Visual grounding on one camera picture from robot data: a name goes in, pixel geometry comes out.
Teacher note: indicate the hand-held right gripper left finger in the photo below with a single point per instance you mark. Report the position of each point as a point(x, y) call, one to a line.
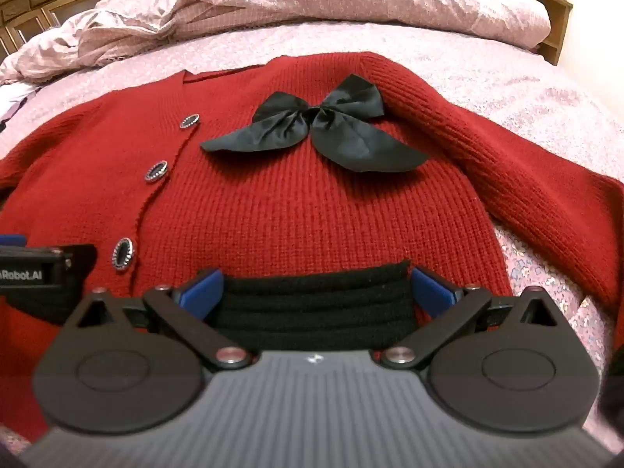
point(204, 292)

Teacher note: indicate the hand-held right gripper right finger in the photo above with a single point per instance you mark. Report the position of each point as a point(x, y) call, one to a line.
point(431, 292)

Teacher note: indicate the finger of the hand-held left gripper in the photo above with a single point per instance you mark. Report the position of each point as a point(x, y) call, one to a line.
point(10, 240)

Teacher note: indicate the red knit cardigan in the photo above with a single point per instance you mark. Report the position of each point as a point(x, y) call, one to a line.
point(292, 204)

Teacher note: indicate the lilac cloth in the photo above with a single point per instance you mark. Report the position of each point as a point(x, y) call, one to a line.
point(14, 100)

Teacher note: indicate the black satin bow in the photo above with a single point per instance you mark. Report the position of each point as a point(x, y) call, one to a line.
point(273, 126)

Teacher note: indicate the pink floral bed sheet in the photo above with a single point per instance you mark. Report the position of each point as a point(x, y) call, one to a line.
point(536, 92)

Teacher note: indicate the wooden bed frame board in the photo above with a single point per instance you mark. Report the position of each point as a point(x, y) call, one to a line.
point(560, 24)

